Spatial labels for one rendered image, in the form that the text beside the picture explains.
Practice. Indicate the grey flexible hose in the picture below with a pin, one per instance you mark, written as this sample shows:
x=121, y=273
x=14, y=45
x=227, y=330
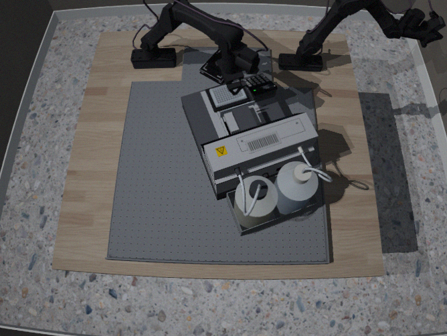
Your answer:
x=244, y=197

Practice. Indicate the white flexible hose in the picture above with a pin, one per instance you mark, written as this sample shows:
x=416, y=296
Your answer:
x=316, y=171

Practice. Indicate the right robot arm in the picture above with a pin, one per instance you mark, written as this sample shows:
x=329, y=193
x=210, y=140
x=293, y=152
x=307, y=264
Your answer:
x=227, y=37

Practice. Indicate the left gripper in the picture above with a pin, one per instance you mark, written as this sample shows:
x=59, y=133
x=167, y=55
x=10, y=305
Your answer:
x=426, y=32

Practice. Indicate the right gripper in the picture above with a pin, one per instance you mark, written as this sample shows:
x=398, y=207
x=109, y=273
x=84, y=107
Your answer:
x=231, y=72

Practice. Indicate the white rectangular well plate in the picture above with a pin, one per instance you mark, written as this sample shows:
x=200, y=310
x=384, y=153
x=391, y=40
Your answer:
x=221, y=96

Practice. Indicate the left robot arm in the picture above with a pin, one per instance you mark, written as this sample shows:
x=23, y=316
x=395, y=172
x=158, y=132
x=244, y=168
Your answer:
x=311, y=43

